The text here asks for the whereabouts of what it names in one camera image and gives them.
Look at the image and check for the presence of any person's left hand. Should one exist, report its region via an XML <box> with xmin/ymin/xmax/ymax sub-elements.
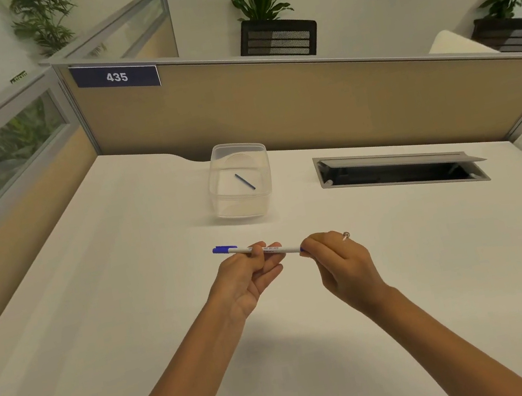
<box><xmin>200</xmin><ymin>238</ymin><xmax>294</xmax><ymax>326</ymax></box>

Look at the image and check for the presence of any person's right hand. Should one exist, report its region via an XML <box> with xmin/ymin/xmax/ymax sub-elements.
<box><xmin>296</xmin><ymin>223</ymin><xmax>394</xmax><ymax>324</ymax></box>

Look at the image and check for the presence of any white pen with blue cap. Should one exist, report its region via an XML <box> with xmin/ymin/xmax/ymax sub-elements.
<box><xmin>212</xmin><ymin>232</ymin><xmax>307</xmax><ymax>269</ymax></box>

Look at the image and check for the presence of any person's right forearm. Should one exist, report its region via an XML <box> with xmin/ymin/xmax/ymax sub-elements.
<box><xmin>367</xmin><ymin>264</ymin><xmax>522</xmax><ymax>396</ymax></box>

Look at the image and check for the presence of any person's left forearm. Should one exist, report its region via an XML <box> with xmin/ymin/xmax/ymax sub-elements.
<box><xmin>80</xmin><ymin>293</ymin><xmax>258</xmax><ymax>396</ymax></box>

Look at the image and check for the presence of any blue pen refill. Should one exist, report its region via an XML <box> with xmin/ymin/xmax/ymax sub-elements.
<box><xmin>234</xmin><ymin>171</ymin><xmax>257</xmax><ymax>194</ymax></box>

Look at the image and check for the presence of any clear plastic container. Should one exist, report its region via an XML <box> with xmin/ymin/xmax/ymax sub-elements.
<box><xmin>202</xmin><ymin>137</ymin><xmax>278</xmax><ymax>225</ymax></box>

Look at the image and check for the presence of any beige cubicle partition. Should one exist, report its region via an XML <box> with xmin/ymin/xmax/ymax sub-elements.
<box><xmin>50</xmin><ymin>0</ymin><xmax>522</xmax><ymax>213</ymax></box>

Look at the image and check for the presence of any black mesh office chair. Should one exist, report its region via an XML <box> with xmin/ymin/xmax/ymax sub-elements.
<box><xmin>235</xmin><ymin>9</ymin><xmax>322</xmax><ymax>68</ymax></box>
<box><xmin>468</xmin><ymin>11</ymin><xmax>522</xmax><ymax>63</ymax></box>

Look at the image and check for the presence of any blue number sign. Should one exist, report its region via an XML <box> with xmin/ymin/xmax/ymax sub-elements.
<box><xmin>68</xmin><ymin>52</ymin><xmax>162</xmax><ymax>101</ymax></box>

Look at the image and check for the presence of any glass-topped rear partition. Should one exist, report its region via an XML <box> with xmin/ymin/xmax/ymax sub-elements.
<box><xmin>30</xmin><ymin>0</ymin><xmax>179</xmax><ymax>81</ymax></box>

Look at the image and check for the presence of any glass-topped side partition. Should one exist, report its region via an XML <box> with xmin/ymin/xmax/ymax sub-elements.
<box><xmin>0</xmin><ymin>60</ymin><xmax>130</xmax><ymax>359</ymax></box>

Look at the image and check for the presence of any tall green plant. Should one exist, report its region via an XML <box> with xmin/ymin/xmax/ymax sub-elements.
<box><xmin>7</xmin><ymin>0</ymin><xmax>85</xmax><ymax>62</ymax></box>

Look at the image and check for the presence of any grey desk cable hatch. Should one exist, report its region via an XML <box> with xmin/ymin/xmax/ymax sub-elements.
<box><xmin>312</xmin><ymin>129</ymin><xmax>491</xmax><ymax>209</ymax></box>

